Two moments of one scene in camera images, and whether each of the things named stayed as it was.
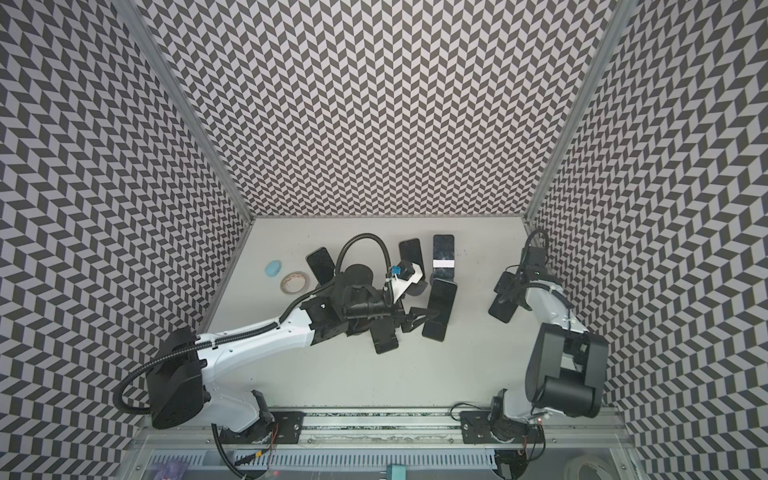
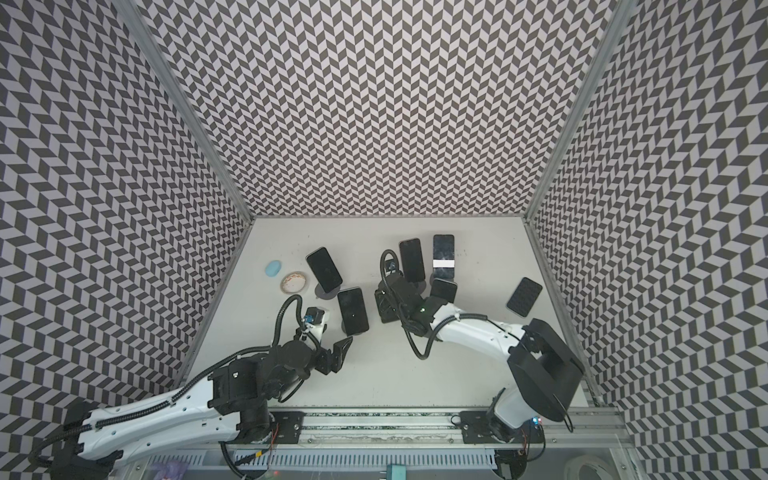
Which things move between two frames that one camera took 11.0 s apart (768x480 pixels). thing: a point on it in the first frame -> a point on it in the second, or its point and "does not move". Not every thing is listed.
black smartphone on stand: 321,264 does not move
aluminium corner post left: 139,24 does not move
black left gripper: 411,322 -> 337,358
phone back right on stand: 443,257 does not move
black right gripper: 510,291 -> 395,293
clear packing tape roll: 294,283 does not move
